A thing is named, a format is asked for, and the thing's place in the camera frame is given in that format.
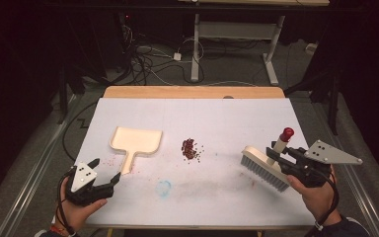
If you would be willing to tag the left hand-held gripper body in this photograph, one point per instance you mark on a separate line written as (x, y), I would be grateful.
(83, 176)

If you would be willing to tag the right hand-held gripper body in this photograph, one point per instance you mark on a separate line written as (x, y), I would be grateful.
(309, 164)

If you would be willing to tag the person's right hand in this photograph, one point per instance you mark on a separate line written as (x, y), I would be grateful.
(316, 199)

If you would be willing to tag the person's left hand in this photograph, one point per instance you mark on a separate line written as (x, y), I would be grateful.
(79, 212)

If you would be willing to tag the cream dustpan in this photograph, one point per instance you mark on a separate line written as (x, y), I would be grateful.
(137, 140)

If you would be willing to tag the red wristband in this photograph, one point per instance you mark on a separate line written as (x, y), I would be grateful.
(56, 229)

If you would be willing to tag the black stand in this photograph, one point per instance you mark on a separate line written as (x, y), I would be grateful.
(62, 95)
(333, 105)

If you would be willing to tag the white board table cover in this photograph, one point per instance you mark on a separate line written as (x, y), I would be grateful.
(210, 121)

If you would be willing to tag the pile of red beans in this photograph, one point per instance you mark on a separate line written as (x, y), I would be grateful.
(188, 149)

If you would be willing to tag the wooden table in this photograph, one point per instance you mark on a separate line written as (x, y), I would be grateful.
(194, 92)

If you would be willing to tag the white box on floor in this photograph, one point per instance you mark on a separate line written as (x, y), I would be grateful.
(311, 48)

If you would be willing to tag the white power adapter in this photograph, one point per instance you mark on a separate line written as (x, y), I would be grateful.
(177, 56)

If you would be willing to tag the metal floor rail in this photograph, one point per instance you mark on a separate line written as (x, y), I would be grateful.
(348, 177)
(36, 164)

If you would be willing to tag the white desk frame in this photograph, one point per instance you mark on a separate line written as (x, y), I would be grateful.
(237, 31)

